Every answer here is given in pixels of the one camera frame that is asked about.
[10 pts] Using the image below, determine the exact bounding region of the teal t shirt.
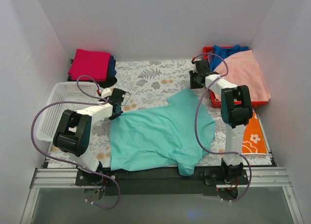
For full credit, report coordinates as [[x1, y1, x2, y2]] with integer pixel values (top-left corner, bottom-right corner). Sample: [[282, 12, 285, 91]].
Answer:
[[109, 88, 215, 176]]

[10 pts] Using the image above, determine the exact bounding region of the white plastic basket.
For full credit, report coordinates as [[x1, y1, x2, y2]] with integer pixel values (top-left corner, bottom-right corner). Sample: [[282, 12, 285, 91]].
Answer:
[[36, 82, 98, 142]]

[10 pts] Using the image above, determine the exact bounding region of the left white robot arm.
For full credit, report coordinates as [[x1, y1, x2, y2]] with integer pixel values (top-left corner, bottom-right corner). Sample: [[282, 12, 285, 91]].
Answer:
[[53, 88, 126, 185]]

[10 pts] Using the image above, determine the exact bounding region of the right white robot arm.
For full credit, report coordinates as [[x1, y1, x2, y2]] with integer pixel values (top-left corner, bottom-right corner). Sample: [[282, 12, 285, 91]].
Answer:
[[190, 57, 253, 184]]

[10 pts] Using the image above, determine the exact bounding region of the black folded t shirt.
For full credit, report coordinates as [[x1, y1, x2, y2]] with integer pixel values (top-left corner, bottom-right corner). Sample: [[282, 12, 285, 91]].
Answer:
[[67, 76, 117, 88]]

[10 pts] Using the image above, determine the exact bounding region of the blue folded t shirt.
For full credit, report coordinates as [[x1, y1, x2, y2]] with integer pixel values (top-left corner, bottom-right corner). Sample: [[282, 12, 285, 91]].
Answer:
[[107, 55, 117, 79]]

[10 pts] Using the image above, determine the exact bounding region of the red plastic tray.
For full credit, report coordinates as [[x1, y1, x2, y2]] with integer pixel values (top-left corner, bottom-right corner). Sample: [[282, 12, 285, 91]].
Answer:
[[202, 46, 268, 108]]

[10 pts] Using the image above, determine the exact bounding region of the floral table mat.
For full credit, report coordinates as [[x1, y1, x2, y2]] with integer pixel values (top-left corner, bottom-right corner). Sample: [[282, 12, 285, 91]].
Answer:
[[46, 60, 272, 169]]

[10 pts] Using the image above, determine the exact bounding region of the blue crumpled t shirt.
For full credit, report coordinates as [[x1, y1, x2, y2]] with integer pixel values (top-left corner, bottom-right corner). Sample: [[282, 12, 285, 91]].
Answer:
[[210, 45, 249, 71]]

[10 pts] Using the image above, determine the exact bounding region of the magenta folded t shirt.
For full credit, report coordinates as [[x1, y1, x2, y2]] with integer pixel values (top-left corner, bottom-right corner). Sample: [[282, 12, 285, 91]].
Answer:
[[68, 49, 111, 82]]

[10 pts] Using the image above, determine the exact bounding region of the pink towel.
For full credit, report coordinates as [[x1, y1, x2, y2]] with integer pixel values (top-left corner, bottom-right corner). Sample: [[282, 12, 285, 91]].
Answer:
[[214, 50, 271, 102]]

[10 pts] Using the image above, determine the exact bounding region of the orange floral towel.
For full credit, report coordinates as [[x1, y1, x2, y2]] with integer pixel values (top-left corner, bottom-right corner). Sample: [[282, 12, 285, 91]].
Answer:
[[242, 110, 268, 156]]

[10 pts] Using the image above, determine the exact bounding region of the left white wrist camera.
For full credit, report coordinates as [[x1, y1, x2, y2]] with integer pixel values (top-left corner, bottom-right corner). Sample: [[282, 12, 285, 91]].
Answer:
[[97, 88, 112, 98]]

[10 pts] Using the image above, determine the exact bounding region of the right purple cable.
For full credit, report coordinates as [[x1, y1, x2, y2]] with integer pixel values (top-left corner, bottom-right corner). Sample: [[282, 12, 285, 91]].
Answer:
[[191, 52, 252, 203]]

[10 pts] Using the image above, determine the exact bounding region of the purple cable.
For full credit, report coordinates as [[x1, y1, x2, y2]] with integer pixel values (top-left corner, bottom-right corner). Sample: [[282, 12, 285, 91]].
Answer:
[[32, 75, 121, 209], [191, 52, 252, 203]]

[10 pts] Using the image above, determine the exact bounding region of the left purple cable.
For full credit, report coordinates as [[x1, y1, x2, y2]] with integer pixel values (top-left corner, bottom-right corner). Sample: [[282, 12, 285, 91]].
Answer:
[[32, 75, 121, 209]]

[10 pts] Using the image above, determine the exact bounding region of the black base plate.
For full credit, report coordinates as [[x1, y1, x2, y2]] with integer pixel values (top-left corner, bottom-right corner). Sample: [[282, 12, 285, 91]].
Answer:
[[75, 165, 250, 197]]

